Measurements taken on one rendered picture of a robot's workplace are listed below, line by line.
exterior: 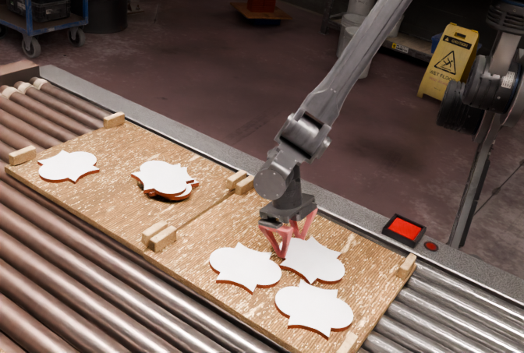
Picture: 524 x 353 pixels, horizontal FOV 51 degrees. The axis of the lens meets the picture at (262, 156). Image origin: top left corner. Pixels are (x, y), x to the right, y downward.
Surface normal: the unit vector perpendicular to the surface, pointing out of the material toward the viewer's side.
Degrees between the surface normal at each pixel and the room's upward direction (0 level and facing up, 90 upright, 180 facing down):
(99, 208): 0
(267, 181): 85
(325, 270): 3
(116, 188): 0
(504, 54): 90
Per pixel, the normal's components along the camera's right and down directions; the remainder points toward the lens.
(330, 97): -0.14, 0.14
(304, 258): 0.16, -0.84
